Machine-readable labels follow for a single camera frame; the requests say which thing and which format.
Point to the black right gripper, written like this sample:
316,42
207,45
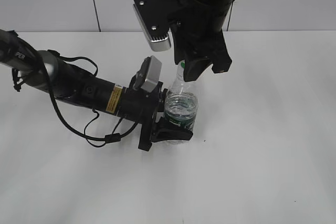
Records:
198,37

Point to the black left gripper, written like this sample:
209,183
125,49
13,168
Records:
142,107

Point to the clear Cestbon water bottle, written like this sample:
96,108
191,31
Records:
181,103

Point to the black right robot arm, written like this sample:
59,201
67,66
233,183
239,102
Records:
197,29

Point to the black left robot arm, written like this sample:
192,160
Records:
48,71

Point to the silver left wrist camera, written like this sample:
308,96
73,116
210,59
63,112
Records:
147,77

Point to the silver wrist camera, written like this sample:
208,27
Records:
156,17
147,77

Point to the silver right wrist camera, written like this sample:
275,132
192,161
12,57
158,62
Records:
156,17

